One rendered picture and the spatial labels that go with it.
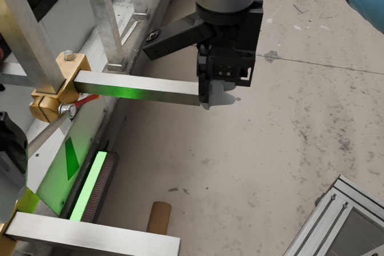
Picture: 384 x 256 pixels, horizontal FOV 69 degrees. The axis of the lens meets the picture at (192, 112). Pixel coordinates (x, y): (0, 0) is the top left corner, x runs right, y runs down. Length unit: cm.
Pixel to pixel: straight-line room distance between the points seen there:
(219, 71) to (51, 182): 33
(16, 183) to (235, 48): 30
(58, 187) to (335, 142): 136
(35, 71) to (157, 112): 114
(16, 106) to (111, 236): 48
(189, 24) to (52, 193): 36
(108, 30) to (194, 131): 90
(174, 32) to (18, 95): 50
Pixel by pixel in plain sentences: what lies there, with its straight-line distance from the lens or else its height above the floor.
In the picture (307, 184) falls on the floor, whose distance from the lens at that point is 143.
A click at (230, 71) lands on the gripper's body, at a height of 93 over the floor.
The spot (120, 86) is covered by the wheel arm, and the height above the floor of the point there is 86.
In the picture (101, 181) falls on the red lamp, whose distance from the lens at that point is 59.
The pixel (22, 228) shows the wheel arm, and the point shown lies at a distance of 46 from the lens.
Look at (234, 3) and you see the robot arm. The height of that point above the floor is 104.
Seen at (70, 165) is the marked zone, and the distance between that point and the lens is 58.
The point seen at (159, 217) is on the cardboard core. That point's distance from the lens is 120.
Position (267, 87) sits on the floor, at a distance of 176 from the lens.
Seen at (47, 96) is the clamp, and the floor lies 87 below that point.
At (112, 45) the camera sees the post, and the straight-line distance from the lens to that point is 73.
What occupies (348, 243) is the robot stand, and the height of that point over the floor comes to 21.
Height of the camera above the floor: 121
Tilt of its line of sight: 50 degrees down
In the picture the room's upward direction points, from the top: straight up
